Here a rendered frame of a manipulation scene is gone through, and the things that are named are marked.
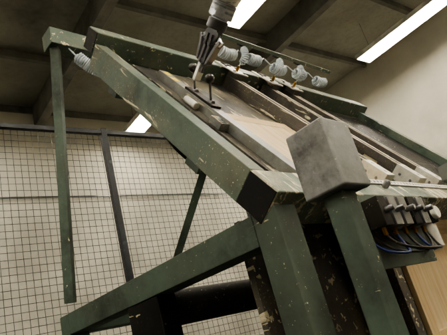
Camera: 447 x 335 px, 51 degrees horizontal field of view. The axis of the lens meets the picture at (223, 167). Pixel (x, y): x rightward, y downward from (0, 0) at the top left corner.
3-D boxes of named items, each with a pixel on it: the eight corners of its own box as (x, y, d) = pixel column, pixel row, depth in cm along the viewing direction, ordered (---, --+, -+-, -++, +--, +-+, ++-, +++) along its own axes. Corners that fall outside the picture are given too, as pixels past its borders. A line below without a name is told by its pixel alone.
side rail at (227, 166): (235, 202, 134) (250, 169, 131) (88, 67, 207) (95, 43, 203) (250, 202, 138) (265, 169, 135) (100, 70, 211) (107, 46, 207)
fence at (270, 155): (298, 187, 149) (304, 176, 148) (155, 78, 212) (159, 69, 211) (308, 187, 153) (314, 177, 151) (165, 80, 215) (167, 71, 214)
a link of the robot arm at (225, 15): (223, 2, 161) (217, 19, 163) (241, 10, 168) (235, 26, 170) (208, -4, 167) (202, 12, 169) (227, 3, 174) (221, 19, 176)
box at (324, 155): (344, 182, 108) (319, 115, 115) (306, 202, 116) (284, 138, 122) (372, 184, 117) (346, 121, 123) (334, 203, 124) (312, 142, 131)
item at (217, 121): (218, 130, 173) (221, 123, 172) (207, 121, 178) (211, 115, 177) (226, 131, 176) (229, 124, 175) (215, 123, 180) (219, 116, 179)
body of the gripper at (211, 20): (205, 12, 170) (195, 37, 173) (218, 19, 164) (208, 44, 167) (220, 18, 175) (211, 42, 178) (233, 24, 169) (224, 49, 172)
